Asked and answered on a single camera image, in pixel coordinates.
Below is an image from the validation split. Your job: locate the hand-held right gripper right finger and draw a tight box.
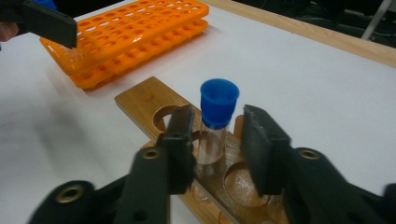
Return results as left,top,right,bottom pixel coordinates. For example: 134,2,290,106
242,105,375,224

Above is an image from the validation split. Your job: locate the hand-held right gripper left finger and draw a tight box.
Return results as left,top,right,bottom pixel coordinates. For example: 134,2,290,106
114,104,198,224

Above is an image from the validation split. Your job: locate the wooden test tube rack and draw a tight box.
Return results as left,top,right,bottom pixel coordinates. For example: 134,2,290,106
114,76,290,224

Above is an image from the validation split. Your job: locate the orange plastic test tube rack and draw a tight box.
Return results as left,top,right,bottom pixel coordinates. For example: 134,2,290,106
39,0,210,91

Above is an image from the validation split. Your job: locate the grey metal stand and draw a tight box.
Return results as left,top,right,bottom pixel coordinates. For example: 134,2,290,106
361,0,394,41

